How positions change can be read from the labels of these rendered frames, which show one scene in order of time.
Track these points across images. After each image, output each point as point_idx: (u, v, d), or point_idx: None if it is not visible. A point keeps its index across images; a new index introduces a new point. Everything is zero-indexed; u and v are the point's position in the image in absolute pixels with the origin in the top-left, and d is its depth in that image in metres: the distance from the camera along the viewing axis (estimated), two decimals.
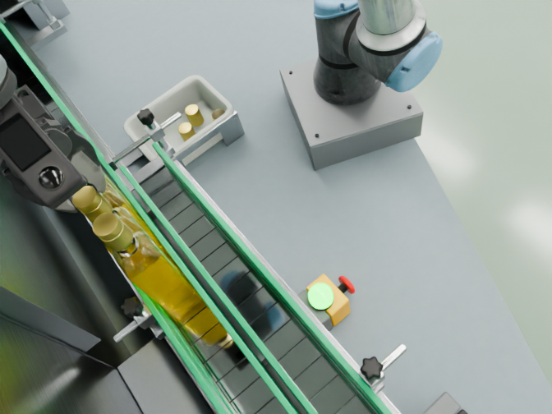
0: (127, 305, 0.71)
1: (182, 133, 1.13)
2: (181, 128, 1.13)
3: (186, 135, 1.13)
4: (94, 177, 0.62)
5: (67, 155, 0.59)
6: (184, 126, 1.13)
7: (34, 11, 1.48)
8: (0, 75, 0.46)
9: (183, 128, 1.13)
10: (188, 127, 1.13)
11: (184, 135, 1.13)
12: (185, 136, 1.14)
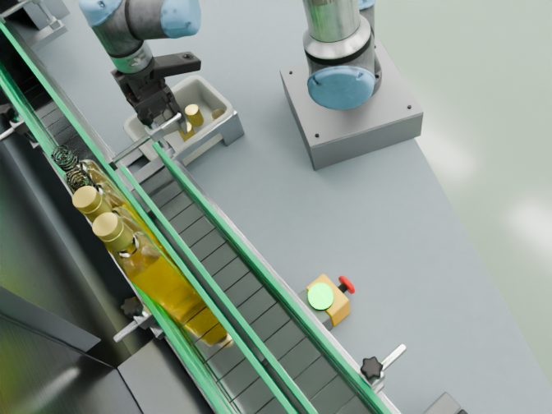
0: (127, 305, 0.71)
1: (182, 133, 1.13)
2: None
3: (186, 135, 1.13)
4: None
5: None
6: None
7: (34, 11, 1.48)
8: None
9: None
10: (188, 127, 1.13)
11: (184, 135, 1.13)
12: (185, 136, 1.14)
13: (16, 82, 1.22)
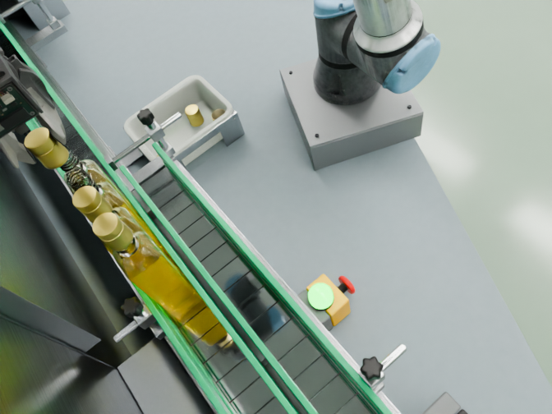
0: (127, 305, 0.71)
1: (47, 138, 0.60)
2: (35, 143, 0.60)
3: (53, 140, 0.61)
4: (6, 137, 0.58)
5: None
6: (33, 138, 0.60)
7: (34, 11, 1.48)
8: None
9: (37, 139, 0.60)
10: (39, 131, 0.61)
11: (50, 139, 0.60)
12: (53, 143, 0.61)
13: None
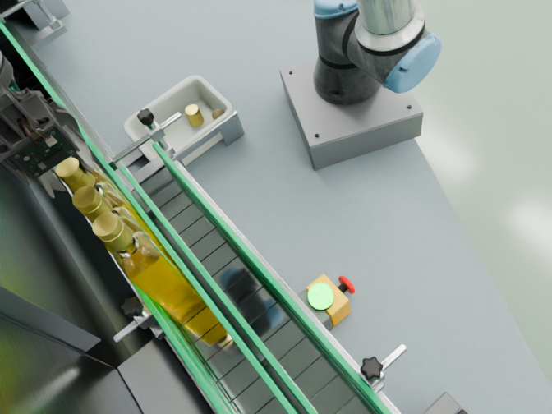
0: (127, 305, 0.71)
1: (77, 167, 0.66)
2: (66, 172, 0.66)
3: (82, 168, 0.67)
4: None
5: None
6: (64, 167, 0.66)
7: (34, 11, 1.48)
8: None
9: (67, 168, 0.66)
10: (69, 161, 0.67)
11: (80, 167, 0.66)
12: (83, 172, 0.67)
13: (16, 82, 1.22)
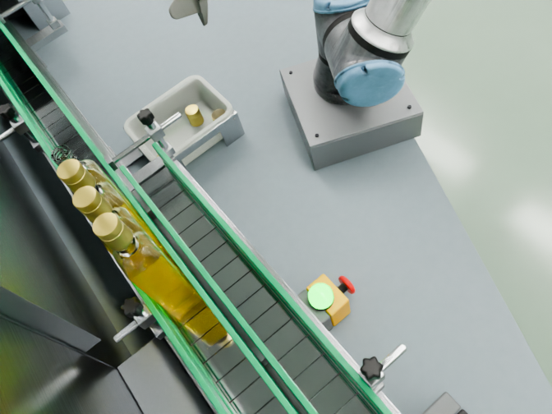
0: (127, 305, 0.71)
1: (78, 169, 0.66)
2: (66, 173, 0.66)
3: (83, 170, 0.67)
4: None
5: None
6: (65, 168, 0.66)
7: (34, 11, 1.48)
8: None
9: (68, 169, 0.66)
10: (70, 163, 0.67)
11: (80, 169, 0.66)
12: (83, 172, 0.67)
13: (16, 82, 1.22)
